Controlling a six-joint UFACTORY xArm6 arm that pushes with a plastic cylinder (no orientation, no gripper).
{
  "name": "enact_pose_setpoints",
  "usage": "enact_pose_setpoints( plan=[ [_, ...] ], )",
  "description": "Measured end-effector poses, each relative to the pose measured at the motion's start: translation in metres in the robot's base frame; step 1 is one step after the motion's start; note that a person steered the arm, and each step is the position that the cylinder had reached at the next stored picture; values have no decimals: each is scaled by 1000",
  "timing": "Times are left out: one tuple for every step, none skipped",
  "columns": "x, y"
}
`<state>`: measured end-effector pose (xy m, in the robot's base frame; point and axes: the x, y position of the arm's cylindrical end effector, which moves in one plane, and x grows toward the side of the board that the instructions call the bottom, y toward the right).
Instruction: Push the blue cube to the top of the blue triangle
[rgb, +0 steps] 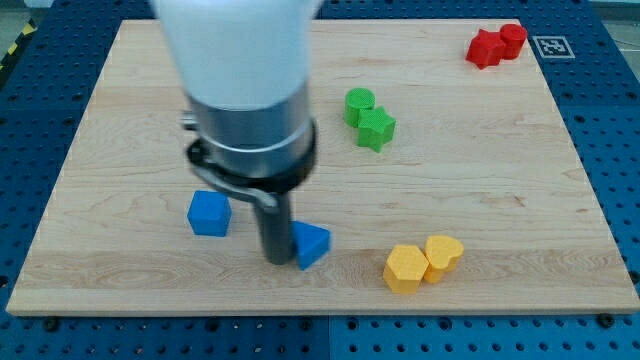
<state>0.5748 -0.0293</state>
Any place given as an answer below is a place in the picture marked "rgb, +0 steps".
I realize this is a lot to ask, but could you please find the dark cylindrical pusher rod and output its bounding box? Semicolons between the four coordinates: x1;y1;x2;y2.
253;193;295;265

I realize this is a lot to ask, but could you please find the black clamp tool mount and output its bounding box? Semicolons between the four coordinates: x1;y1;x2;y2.
185;120;318;213

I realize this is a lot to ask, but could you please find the blue cube block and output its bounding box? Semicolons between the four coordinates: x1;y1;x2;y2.
187;190;232;237

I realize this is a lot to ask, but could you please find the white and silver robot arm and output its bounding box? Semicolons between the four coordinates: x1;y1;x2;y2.
151;0;321;265

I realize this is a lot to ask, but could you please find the blue triangle block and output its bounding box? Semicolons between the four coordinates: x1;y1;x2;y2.
292;221;331;271

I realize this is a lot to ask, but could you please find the green star block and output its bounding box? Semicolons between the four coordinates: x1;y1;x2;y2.
356;107;396;153

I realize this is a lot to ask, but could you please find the green cylinder block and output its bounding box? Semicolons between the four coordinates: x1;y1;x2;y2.
344;87;375;128

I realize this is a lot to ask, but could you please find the yellow hexagon block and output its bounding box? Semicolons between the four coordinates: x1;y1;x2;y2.
383;245;429;295

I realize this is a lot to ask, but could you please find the yellow heart block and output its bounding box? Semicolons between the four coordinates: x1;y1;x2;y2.
424;235;464;284

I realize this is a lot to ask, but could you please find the light wooden board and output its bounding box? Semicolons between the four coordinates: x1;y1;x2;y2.
7;19;639;317

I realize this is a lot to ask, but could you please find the red star block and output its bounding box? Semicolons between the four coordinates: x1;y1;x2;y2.
465;29;506;69

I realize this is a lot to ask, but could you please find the red cylinder block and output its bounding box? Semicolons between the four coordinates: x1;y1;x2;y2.
499;23;528;60

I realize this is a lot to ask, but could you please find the white fiducial marker tag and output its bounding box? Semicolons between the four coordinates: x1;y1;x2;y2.
532;35;575;59

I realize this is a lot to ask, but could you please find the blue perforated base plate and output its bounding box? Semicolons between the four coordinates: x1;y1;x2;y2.
1;0;639;359

